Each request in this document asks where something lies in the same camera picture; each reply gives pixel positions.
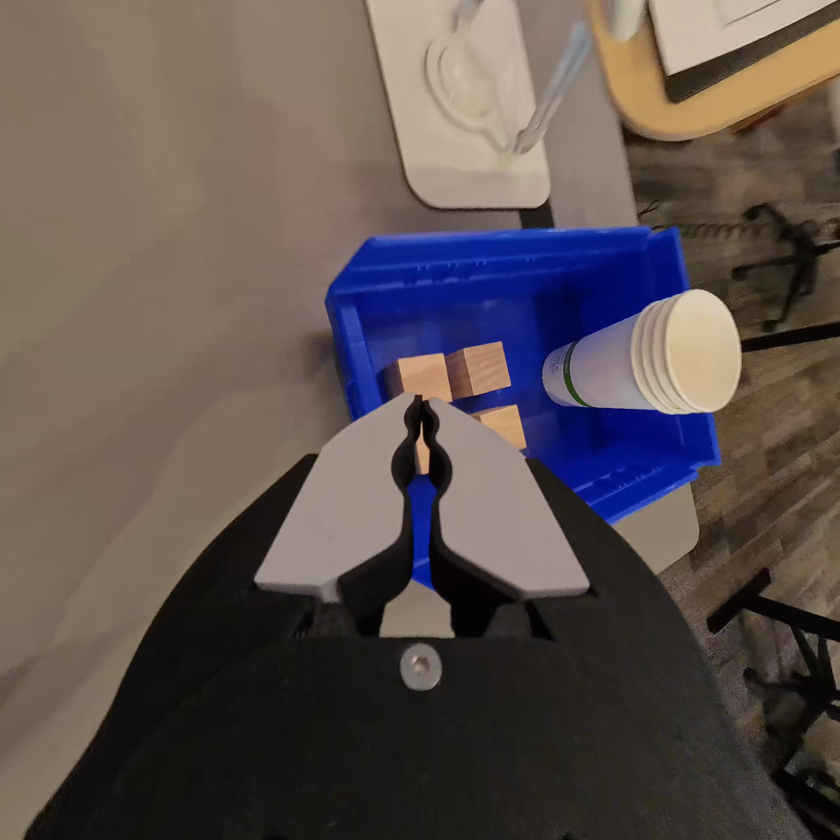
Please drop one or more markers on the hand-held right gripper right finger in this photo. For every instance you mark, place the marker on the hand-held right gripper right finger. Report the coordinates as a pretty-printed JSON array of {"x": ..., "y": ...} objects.
[{"x": 512, "y": 525}]

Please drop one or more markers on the blue plastic bin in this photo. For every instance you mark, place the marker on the blue plastic bin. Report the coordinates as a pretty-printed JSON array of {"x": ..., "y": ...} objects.
[{"x": 459, "y": 308}]

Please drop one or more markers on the black clipboard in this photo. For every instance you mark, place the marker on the black clipboard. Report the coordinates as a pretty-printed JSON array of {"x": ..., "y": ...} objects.
[{"x": 722, "y": 75}]

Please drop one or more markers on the white stand with instruction board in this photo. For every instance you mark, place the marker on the white stand with instruction board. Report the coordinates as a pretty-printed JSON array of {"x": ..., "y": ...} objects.
[{"x": 656, "y": 98}]

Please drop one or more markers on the grey desk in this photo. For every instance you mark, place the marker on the grey desk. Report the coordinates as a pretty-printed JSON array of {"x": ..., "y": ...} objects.
[{"x": 164, "y": 262}]

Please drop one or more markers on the white paper cup stack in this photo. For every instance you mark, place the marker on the white paper cup stack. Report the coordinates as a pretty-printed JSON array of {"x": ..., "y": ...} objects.
[{"x": 604, "y": 374}]

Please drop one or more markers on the wooden cube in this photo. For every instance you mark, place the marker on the wooden cube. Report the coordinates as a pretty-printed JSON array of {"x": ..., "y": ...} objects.
[
  {"x": 504, "y": 425},
  {"x": 422, "y": 456},
  {"x": 479, "y": 369},
  {"x": 420, "y": 377}
]

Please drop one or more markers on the printed instruction sheet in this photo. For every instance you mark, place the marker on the printed instruction sheet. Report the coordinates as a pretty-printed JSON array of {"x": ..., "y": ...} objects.
[{"x": 709, "y": 26}]

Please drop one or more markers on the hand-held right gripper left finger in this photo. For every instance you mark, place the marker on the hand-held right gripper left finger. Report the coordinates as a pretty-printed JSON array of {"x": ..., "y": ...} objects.
[{"x": 334, "y": 518}]

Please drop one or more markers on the white lamp stand base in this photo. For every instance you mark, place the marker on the white lamp stand base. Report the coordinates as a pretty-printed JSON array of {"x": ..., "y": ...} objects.
[{"x": 420, "y": 131}]

